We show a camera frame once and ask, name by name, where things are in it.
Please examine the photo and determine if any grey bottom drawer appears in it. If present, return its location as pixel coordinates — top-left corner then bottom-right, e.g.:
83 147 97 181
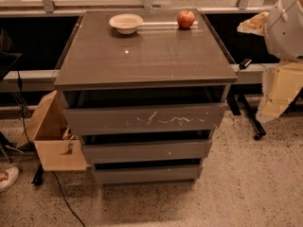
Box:
92 165 203 185

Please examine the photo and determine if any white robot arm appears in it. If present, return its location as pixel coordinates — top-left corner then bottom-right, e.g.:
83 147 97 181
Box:
237 0 303 123

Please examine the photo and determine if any black floor cable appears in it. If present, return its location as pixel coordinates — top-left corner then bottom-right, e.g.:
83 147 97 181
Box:
16 70 87 227

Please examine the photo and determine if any grey drawer cabinet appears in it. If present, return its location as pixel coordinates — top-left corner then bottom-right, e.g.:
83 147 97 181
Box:
55 9 237 171

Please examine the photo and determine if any grey drawer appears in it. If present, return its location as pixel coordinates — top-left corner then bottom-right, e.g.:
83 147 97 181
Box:
92 165 203 185
82 140 212 164
64 103 226 136

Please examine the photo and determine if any white red sneaker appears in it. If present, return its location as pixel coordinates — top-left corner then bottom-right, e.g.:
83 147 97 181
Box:
0 166 20 192

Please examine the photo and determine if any white bowl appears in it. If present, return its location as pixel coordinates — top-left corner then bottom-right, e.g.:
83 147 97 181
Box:
109 14 143 34

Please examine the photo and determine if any black table leg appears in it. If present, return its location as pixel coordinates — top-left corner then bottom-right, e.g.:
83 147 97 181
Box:
226 86 266 141

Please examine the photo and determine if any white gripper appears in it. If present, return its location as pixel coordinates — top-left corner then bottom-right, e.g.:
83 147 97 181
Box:
237 11 303 123

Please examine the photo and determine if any black stand foot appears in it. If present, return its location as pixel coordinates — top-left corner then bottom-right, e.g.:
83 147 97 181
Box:
31 165 44 186

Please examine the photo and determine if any grey top drawer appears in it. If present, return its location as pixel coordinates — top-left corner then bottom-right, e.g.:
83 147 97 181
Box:
64 103 226 136

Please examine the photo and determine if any small black device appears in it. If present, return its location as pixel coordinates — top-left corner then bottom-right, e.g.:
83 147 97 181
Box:
239 59 252 70

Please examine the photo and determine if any red apple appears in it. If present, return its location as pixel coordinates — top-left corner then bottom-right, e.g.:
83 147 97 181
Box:
177 10 195 29

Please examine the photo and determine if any cardboard box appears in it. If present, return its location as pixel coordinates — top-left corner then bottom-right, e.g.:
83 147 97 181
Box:
17 91 87 171

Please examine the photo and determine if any grey bench rail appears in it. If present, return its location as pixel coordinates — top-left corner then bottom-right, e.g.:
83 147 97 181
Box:
0 70 59 93

